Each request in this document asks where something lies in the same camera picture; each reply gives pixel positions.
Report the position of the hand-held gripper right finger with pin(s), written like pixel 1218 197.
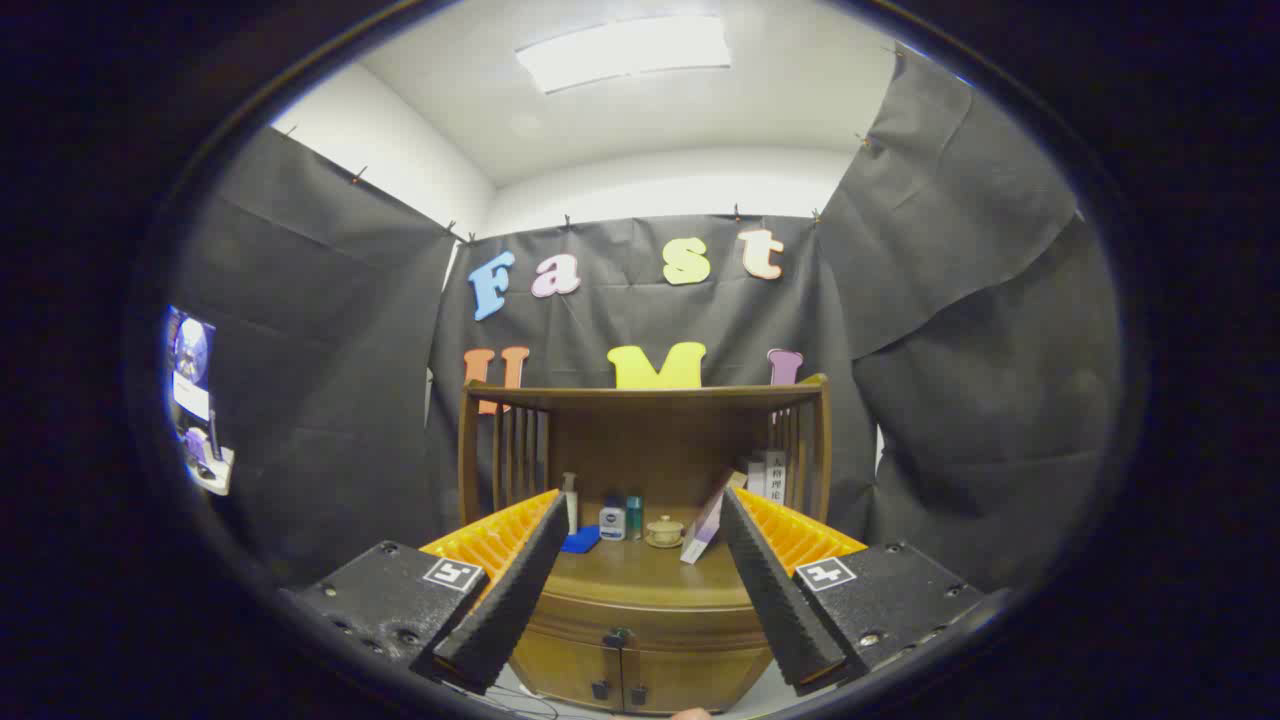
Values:
pixel 775 600

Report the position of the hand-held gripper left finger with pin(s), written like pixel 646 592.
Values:
pixel 510 600

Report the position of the wooden drawer with black knob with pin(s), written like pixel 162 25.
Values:
pixel 680 625

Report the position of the wooden countertop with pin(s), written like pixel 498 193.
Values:
pixel 630 570

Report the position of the wooden cabinet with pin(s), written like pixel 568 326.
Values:
pixel 660 440

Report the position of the blue folded cloth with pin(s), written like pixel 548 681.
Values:
pixel 581 541

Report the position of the purple book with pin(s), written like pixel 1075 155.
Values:
pixel 703 525

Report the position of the white pump bottle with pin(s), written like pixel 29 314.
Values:
pixel 570 505

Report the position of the white book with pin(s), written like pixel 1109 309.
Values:
pixel 775 476

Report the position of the white lotion bottle blue cap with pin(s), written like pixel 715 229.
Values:
pixel 612 522

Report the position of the beige lidded tea cup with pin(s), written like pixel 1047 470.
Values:
pixel 664 531

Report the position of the teal blue bottle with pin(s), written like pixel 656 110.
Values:
pixel 634 515

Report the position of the white side shelf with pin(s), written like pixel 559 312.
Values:
pixel 215 472

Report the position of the ceiling light panel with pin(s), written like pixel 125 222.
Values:
pixel 625 52

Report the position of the wall poster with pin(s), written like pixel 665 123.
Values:
pixel 190 350

